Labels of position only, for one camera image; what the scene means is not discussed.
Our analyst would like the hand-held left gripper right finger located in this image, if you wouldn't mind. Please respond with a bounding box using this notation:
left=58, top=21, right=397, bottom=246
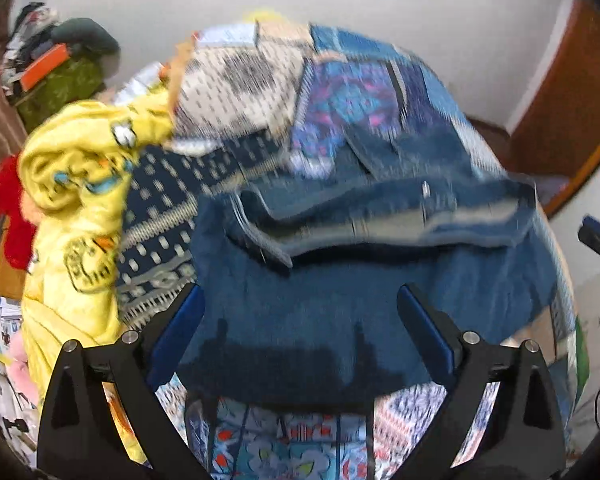
left=395, top=282, right=567, bottom=480

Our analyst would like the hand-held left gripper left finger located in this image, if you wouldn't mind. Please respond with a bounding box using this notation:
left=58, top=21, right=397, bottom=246
left=36, top=282, right=211, bottom=480

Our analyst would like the blue denim jacket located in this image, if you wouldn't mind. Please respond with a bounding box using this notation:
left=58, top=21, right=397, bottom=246
left=190, top=125, right=561, bottom=416

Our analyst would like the pile of clothes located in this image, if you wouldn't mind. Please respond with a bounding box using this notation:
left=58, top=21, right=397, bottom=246
left=0, top=2, right=61, bottom=96

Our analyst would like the wooden door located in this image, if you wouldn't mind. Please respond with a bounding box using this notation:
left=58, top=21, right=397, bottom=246
left=505, top=0, right=600, bottom=216

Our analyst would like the yellow cartoon printed blanket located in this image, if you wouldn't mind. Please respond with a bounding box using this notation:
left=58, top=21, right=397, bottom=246
left=19, top=80, right=181, bottom=466

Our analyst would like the cartoon printed bed sheet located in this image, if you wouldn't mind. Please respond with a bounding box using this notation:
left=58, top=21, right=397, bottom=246
left=0, top=290, right=46, bottom=461

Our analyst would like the red cloth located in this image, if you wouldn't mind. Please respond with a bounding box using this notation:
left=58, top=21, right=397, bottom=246
left=0, top=155, right=38, bottom=271

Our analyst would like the blue patchwork quilt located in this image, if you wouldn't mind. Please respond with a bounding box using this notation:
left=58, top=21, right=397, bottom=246
left=115, top=22, right=588, bottom=480

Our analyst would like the green patterned cloth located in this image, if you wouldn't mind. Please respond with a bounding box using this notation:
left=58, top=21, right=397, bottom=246
left=17, top=55, right=108, bottom=131

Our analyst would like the orange box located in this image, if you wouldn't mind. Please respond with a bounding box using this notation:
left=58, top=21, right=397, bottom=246
left=20, top=42, right=71, bottom=90

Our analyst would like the grey green cushion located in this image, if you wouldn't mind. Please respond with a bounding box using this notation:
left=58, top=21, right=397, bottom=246
left=50, top=17, right=121, bottom=58

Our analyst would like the yellow plush toy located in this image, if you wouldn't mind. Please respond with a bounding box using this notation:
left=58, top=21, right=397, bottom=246
left=242, top=7, right=291, bottom=23

